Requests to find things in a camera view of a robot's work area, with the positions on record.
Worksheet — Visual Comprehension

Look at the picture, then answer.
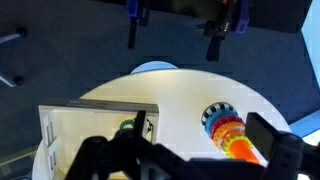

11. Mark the white table pedestal base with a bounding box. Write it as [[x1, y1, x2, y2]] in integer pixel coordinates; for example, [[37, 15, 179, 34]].
[[130, 60, 179, 75]]

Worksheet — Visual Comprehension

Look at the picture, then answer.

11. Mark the orange toy ring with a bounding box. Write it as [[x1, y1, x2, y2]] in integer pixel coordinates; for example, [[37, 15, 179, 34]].
[[213, 121, 247, 148]]

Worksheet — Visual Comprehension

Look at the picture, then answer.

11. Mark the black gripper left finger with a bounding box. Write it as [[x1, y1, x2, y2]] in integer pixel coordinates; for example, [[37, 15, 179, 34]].
[[64, 110, 188, 180]]

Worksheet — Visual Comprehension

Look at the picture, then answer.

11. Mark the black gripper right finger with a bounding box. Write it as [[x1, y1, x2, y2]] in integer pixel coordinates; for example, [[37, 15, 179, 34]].
[[245, 112, 320, 180]]

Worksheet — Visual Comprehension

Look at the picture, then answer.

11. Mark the blue toy ring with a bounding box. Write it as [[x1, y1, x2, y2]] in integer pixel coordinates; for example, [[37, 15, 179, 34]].
[[204, 109, 238, 134]]

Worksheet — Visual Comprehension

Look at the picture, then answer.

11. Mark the white chair metal base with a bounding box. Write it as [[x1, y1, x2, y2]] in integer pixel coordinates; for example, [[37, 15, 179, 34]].
[[0, 26, 28, 88]]

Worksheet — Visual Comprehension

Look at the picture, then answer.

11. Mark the blue black clamp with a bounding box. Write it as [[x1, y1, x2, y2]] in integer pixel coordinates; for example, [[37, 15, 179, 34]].
[[125, 0, 151, 50]]

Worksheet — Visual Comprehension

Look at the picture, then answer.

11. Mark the dark green toy ring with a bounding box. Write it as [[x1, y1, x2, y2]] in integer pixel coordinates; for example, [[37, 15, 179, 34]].
[[118, 119, 136, 132]]

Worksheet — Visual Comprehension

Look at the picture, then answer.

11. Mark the red toy ring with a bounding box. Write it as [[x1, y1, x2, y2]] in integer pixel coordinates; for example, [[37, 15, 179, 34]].
[[209, 114, 244, 139]]

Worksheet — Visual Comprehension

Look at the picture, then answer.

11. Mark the black white striped ring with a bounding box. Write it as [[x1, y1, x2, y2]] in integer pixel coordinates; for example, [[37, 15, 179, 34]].
[[200, 102, 234, 126]]

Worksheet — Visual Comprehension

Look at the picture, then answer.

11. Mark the shallow wooden crate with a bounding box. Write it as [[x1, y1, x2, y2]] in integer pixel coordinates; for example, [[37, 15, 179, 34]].
[[37, 97, 160, 180]]

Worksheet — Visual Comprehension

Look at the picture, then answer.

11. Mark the black beaded ring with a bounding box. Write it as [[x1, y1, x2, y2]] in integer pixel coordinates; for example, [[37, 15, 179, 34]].
[[145, 118, 156, 135]]

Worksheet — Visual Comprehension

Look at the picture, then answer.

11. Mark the orange toy rod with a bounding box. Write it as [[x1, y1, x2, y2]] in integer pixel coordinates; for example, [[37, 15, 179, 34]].
[[232, 137, 262, 166]]

